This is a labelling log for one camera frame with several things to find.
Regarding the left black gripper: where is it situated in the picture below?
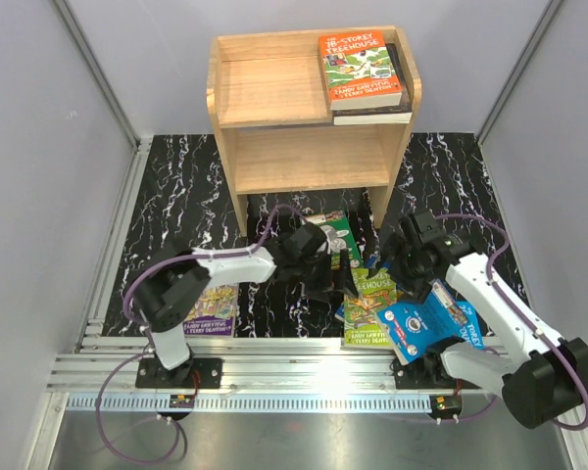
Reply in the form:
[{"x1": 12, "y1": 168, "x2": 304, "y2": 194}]
[{"x1": 295, "y1": 249, "x2": 358, "y2": 304}]

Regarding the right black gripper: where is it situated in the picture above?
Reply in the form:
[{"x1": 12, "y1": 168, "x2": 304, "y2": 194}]
[{"x1": 367, "y1": 233, "x2": 437, "y2": 306}]

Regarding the dark blue 91-Storey Treehouse book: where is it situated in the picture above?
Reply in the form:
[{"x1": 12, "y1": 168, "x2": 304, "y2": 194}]
[{"x1": 335, "y1": 261, "x2": 395, "y2": 327}]

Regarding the green 65-Storey Treehouse book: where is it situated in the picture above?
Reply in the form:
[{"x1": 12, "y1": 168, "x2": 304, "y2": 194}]
[{"x1": 342, "y1": 268, "x2": 398, "y2": 350}]

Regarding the green coin cover book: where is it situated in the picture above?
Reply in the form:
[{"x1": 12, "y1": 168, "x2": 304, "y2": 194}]
[{"x1": 306, "y1": 210, "x2": 364, "y2": 270}]

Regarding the purple 52-Storey Treehouse book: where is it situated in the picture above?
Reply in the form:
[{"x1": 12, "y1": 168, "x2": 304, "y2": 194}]
[{"x1": 183, "y1": 284, "x2": 239, "y2": 337}]

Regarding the dark Tale of Two Cities book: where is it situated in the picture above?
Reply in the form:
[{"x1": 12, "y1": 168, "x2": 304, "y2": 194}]
[{"x1": 331, "y1": 43, "x2": 413, "y2": 125}]

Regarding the orange 78-Storey Treehouse book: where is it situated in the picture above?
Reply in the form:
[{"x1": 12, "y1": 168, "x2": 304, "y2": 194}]
[{"x1": 318, "y1": 29, "x2": 403, "y2": 112}]

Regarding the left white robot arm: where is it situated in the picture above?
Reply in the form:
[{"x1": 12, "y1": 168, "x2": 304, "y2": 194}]
[{"x1": 123, "y1": 223, "x2": 359, "y2": 389}]

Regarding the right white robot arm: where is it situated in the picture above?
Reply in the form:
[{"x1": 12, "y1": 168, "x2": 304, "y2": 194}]
[{"x1": 369, "y1": 211, "x2": 588, "y2": 431}]

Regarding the light blue paperback book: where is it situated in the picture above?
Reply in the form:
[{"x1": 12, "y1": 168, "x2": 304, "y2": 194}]
[{"x1": 375, "y1": 280, "x2": 469, "y2": 365}]

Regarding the blue Storey Treehouse book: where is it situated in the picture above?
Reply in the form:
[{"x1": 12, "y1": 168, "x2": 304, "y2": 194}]
[{"x1": 455, "y1": 301, "x2": 485, "y2": 351}]

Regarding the black marble pattern mat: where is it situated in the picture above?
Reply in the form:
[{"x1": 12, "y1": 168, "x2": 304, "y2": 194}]
[{"x1": 102, "y1": 132, "x2": 525, "y2": 337}]

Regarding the wooden two-tier shelf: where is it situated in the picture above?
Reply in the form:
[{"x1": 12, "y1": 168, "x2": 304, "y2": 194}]
[{"x1": 206, "y1": 29, "x2": 414, "y2": 233}]

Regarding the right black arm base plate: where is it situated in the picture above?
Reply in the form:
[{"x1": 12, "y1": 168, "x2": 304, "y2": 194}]
[{"x1": 389, "y1": 357, "x2": 478, "y2": 390}]

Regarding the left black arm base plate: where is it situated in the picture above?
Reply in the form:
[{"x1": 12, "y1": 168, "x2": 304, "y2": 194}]
[{"x1": 135, "y1": 357, "x2": 223, "y2": 390}]

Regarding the aluminium rail frame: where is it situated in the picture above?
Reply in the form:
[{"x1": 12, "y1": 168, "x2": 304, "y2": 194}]
[{"x1": 26, "y1": 136, "x2": 588, "y2": 469}]

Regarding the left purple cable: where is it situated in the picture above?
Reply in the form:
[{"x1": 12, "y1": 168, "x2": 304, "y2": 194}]
[{"x1": 93, "y1": 204, "x2": 310, "y2": 467}]

